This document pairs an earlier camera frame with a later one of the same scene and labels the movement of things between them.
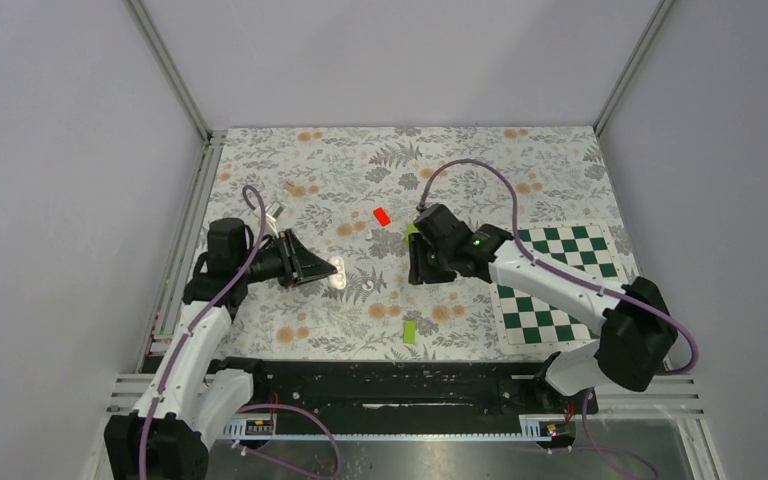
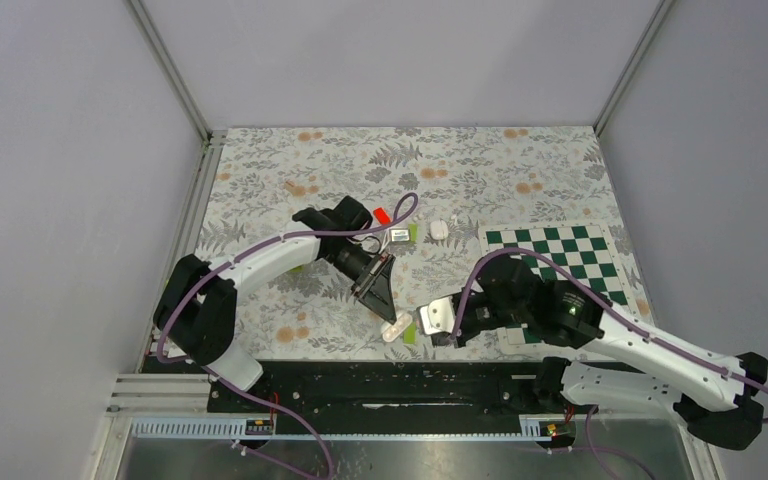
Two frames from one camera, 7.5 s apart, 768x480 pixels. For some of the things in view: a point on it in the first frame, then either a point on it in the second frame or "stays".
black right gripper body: (430, 263) -> (482, 313)
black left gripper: (300, 265) -> (375, 292)
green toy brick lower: (410, 332) stays
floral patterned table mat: (351, 192) stays
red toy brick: (381, 216) stays
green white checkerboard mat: (586, 252) stays
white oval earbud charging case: (339, 279) -> (399, 325)
